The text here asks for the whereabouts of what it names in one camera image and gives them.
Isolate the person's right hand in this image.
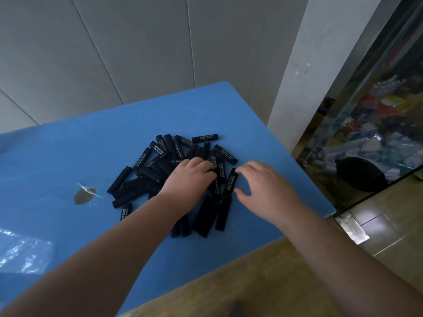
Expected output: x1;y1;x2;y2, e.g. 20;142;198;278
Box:
234;160;304;228

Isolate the person's left hand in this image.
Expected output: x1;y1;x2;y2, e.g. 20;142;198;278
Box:
159;157;217;217

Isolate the small black printed box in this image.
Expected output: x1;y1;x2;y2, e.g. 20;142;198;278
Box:
223;168;239;198

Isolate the person's right forearm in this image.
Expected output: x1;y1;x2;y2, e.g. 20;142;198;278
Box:
276;206;423;317

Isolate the person's left forearm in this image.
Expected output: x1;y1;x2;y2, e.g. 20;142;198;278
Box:
0;193;186;317

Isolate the pile of black boxes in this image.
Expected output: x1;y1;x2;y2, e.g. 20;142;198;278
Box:
106;133;238;239

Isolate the metal floor hinge plate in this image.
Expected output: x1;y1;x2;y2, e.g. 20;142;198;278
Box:
334;213;371;245

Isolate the round gold sticker with tape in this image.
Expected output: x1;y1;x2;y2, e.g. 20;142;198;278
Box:
73;182;104;206

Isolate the black round object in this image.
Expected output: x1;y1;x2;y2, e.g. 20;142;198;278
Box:
334;157;389;194

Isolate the heap of colourful goods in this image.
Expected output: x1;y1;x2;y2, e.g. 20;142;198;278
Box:
309;74;423;183

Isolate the glass door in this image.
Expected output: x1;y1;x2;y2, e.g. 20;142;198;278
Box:
296;0;423;213

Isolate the clear plastic bag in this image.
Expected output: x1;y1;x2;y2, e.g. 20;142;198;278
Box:
0;228;53;276

